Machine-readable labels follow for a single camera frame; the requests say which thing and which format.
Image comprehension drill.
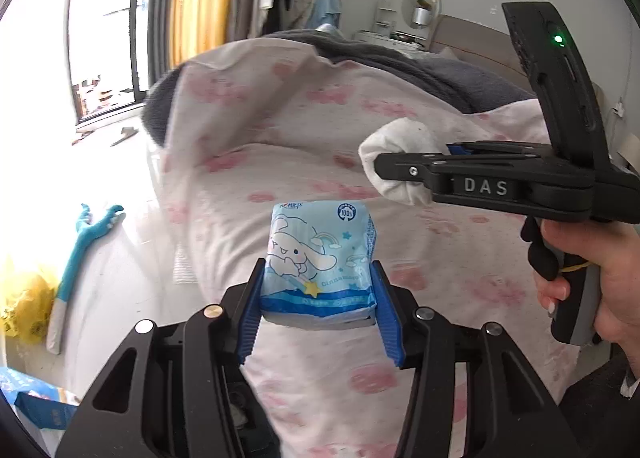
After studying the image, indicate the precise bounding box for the yellow plastic bag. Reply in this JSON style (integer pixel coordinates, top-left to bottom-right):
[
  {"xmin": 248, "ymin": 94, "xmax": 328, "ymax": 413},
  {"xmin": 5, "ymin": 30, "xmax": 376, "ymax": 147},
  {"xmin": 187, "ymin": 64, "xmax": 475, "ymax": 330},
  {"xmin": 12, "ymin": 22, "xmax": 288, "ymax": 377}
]
[{"xmin": 1, "ymin": 271, "xmax": 56, "ymax": 344}]

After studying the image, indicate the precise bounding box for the grey slipper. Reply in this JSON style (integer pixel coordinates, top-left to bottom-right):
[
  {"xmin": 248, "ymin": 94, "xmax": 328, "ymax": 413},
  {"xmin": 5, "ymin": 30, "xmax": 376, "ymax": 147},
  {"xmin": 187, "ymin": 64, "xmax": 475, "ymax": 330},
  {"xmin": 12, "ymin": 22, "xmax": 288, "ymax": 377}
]
[{"xmin": 111, "ymin": 126, "xmax": 139, "ymax": 147}]

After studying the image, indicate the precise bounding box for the dark grey fleece blanket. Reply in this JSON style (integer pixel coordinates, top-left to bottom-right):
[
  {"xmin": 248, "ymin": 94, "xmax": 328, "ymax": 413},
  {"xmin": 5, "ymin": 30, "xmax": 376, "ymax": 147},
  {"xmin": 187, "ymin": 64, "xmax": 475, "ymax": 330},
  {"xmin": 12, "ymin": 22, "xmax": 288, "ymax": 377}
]
[{"xmin": 141, "ymin": 31, "xmax": 536, "ymax": 147}]

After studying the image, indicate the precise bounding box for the round vanity mirror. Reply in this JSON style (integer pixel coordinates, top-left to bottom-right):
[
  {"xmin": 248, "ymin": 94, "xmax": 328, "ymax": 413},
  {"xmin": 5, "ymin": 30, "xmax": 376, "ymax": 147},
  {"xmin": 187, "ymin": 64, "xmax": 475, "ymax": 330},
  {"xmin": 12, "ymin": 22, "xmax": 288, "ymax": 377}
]
[{"xmin": 401, "ymin": 0, "xmax": 440, "ymax": 30}]

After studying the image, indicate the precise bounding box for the grey curtain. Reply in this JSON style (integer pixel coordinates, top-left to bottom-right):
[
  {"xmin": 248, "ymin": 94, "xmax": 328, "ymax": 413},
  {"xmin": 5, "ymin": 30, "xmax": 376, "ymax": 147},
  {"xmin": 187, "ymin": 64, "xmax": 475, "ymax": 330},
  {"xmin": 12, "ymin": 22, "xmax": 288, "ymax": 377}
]
[{"xmin": 146, "ymin": 0, "xmax": 171, "ymax": 87}]

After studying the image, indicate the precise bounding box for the person's right hand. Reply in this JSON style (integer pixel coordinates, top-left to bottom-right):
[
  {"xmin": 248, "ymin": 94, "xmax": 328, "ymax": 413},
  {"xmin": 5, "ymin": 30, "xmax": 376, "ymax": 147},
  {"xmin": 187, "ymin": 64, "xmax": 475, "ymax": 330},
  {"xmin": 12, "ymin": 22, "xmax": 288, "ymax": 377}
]
[{"xmin": 541, "ymin": 219, "xmax": 639, "ymax": 377}]

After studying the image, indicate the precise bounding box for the blue pet food bag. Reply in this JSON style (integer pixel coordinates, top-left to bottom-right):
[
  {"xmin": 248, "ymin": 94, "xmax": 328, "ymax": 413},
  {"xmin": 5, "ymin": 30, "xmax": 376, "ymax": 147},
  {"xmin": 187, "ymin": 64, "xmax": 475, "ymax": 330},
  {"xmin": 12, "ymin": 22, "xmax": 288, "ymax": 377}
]
[{"xmin": 0, "ymin": 366, "xmax": 80, "ymax": 430}]

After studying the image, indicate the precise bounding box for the pink patterned white quilt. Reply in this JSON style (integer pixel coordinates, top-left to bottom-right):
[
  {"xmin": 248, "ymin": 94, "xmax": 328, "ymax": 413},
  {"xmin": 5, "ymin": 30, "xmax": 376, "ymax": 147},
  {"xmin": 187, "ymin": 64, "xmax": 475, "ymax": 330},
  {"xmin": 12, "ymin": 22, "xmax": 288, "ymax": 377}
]
[{"xmin": 142, "ymin": 38, "xmax": 578, "ymax": 457}]

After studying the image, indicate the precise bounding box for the white sock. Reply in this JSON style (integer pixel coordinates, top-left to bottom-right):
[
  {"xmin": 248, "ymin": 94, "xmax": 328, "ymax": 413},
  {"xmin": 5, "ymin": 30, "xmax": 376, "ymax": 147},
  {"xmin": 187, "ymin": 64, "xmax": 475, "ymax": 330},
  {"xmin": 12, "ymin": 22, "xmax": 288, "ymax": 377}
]
[{"xmin": 358, "ymin": 118, "xmax": 448, "ymax": 207}]

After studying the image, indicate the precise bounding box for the blue cartoon tissue pack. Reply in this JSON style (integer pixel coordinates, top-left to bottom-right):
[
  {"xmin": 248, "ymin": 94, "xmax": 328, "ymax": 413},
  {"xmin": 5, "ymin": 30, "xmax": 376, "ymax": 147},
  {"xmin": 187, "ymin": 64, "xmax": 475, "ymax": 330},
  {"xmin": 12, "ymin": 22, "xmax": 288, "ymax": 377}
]
[{"xmin": 260, "ymin": 200, "xmax": 376, "ymax": 330}]

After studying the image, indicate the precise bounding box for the white dressing table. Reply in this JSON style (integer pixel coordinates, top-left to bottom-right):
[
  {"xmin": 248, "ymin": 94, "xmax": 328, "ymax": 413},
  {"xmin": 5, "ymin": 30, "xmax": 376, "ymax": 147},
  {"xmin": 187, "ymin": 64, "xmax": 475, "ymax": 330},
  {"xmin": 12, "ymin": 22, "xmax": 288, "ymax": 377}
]
[{"xmin": 352, "ymin": 0, "xmax": 426, "ymax": 52}]

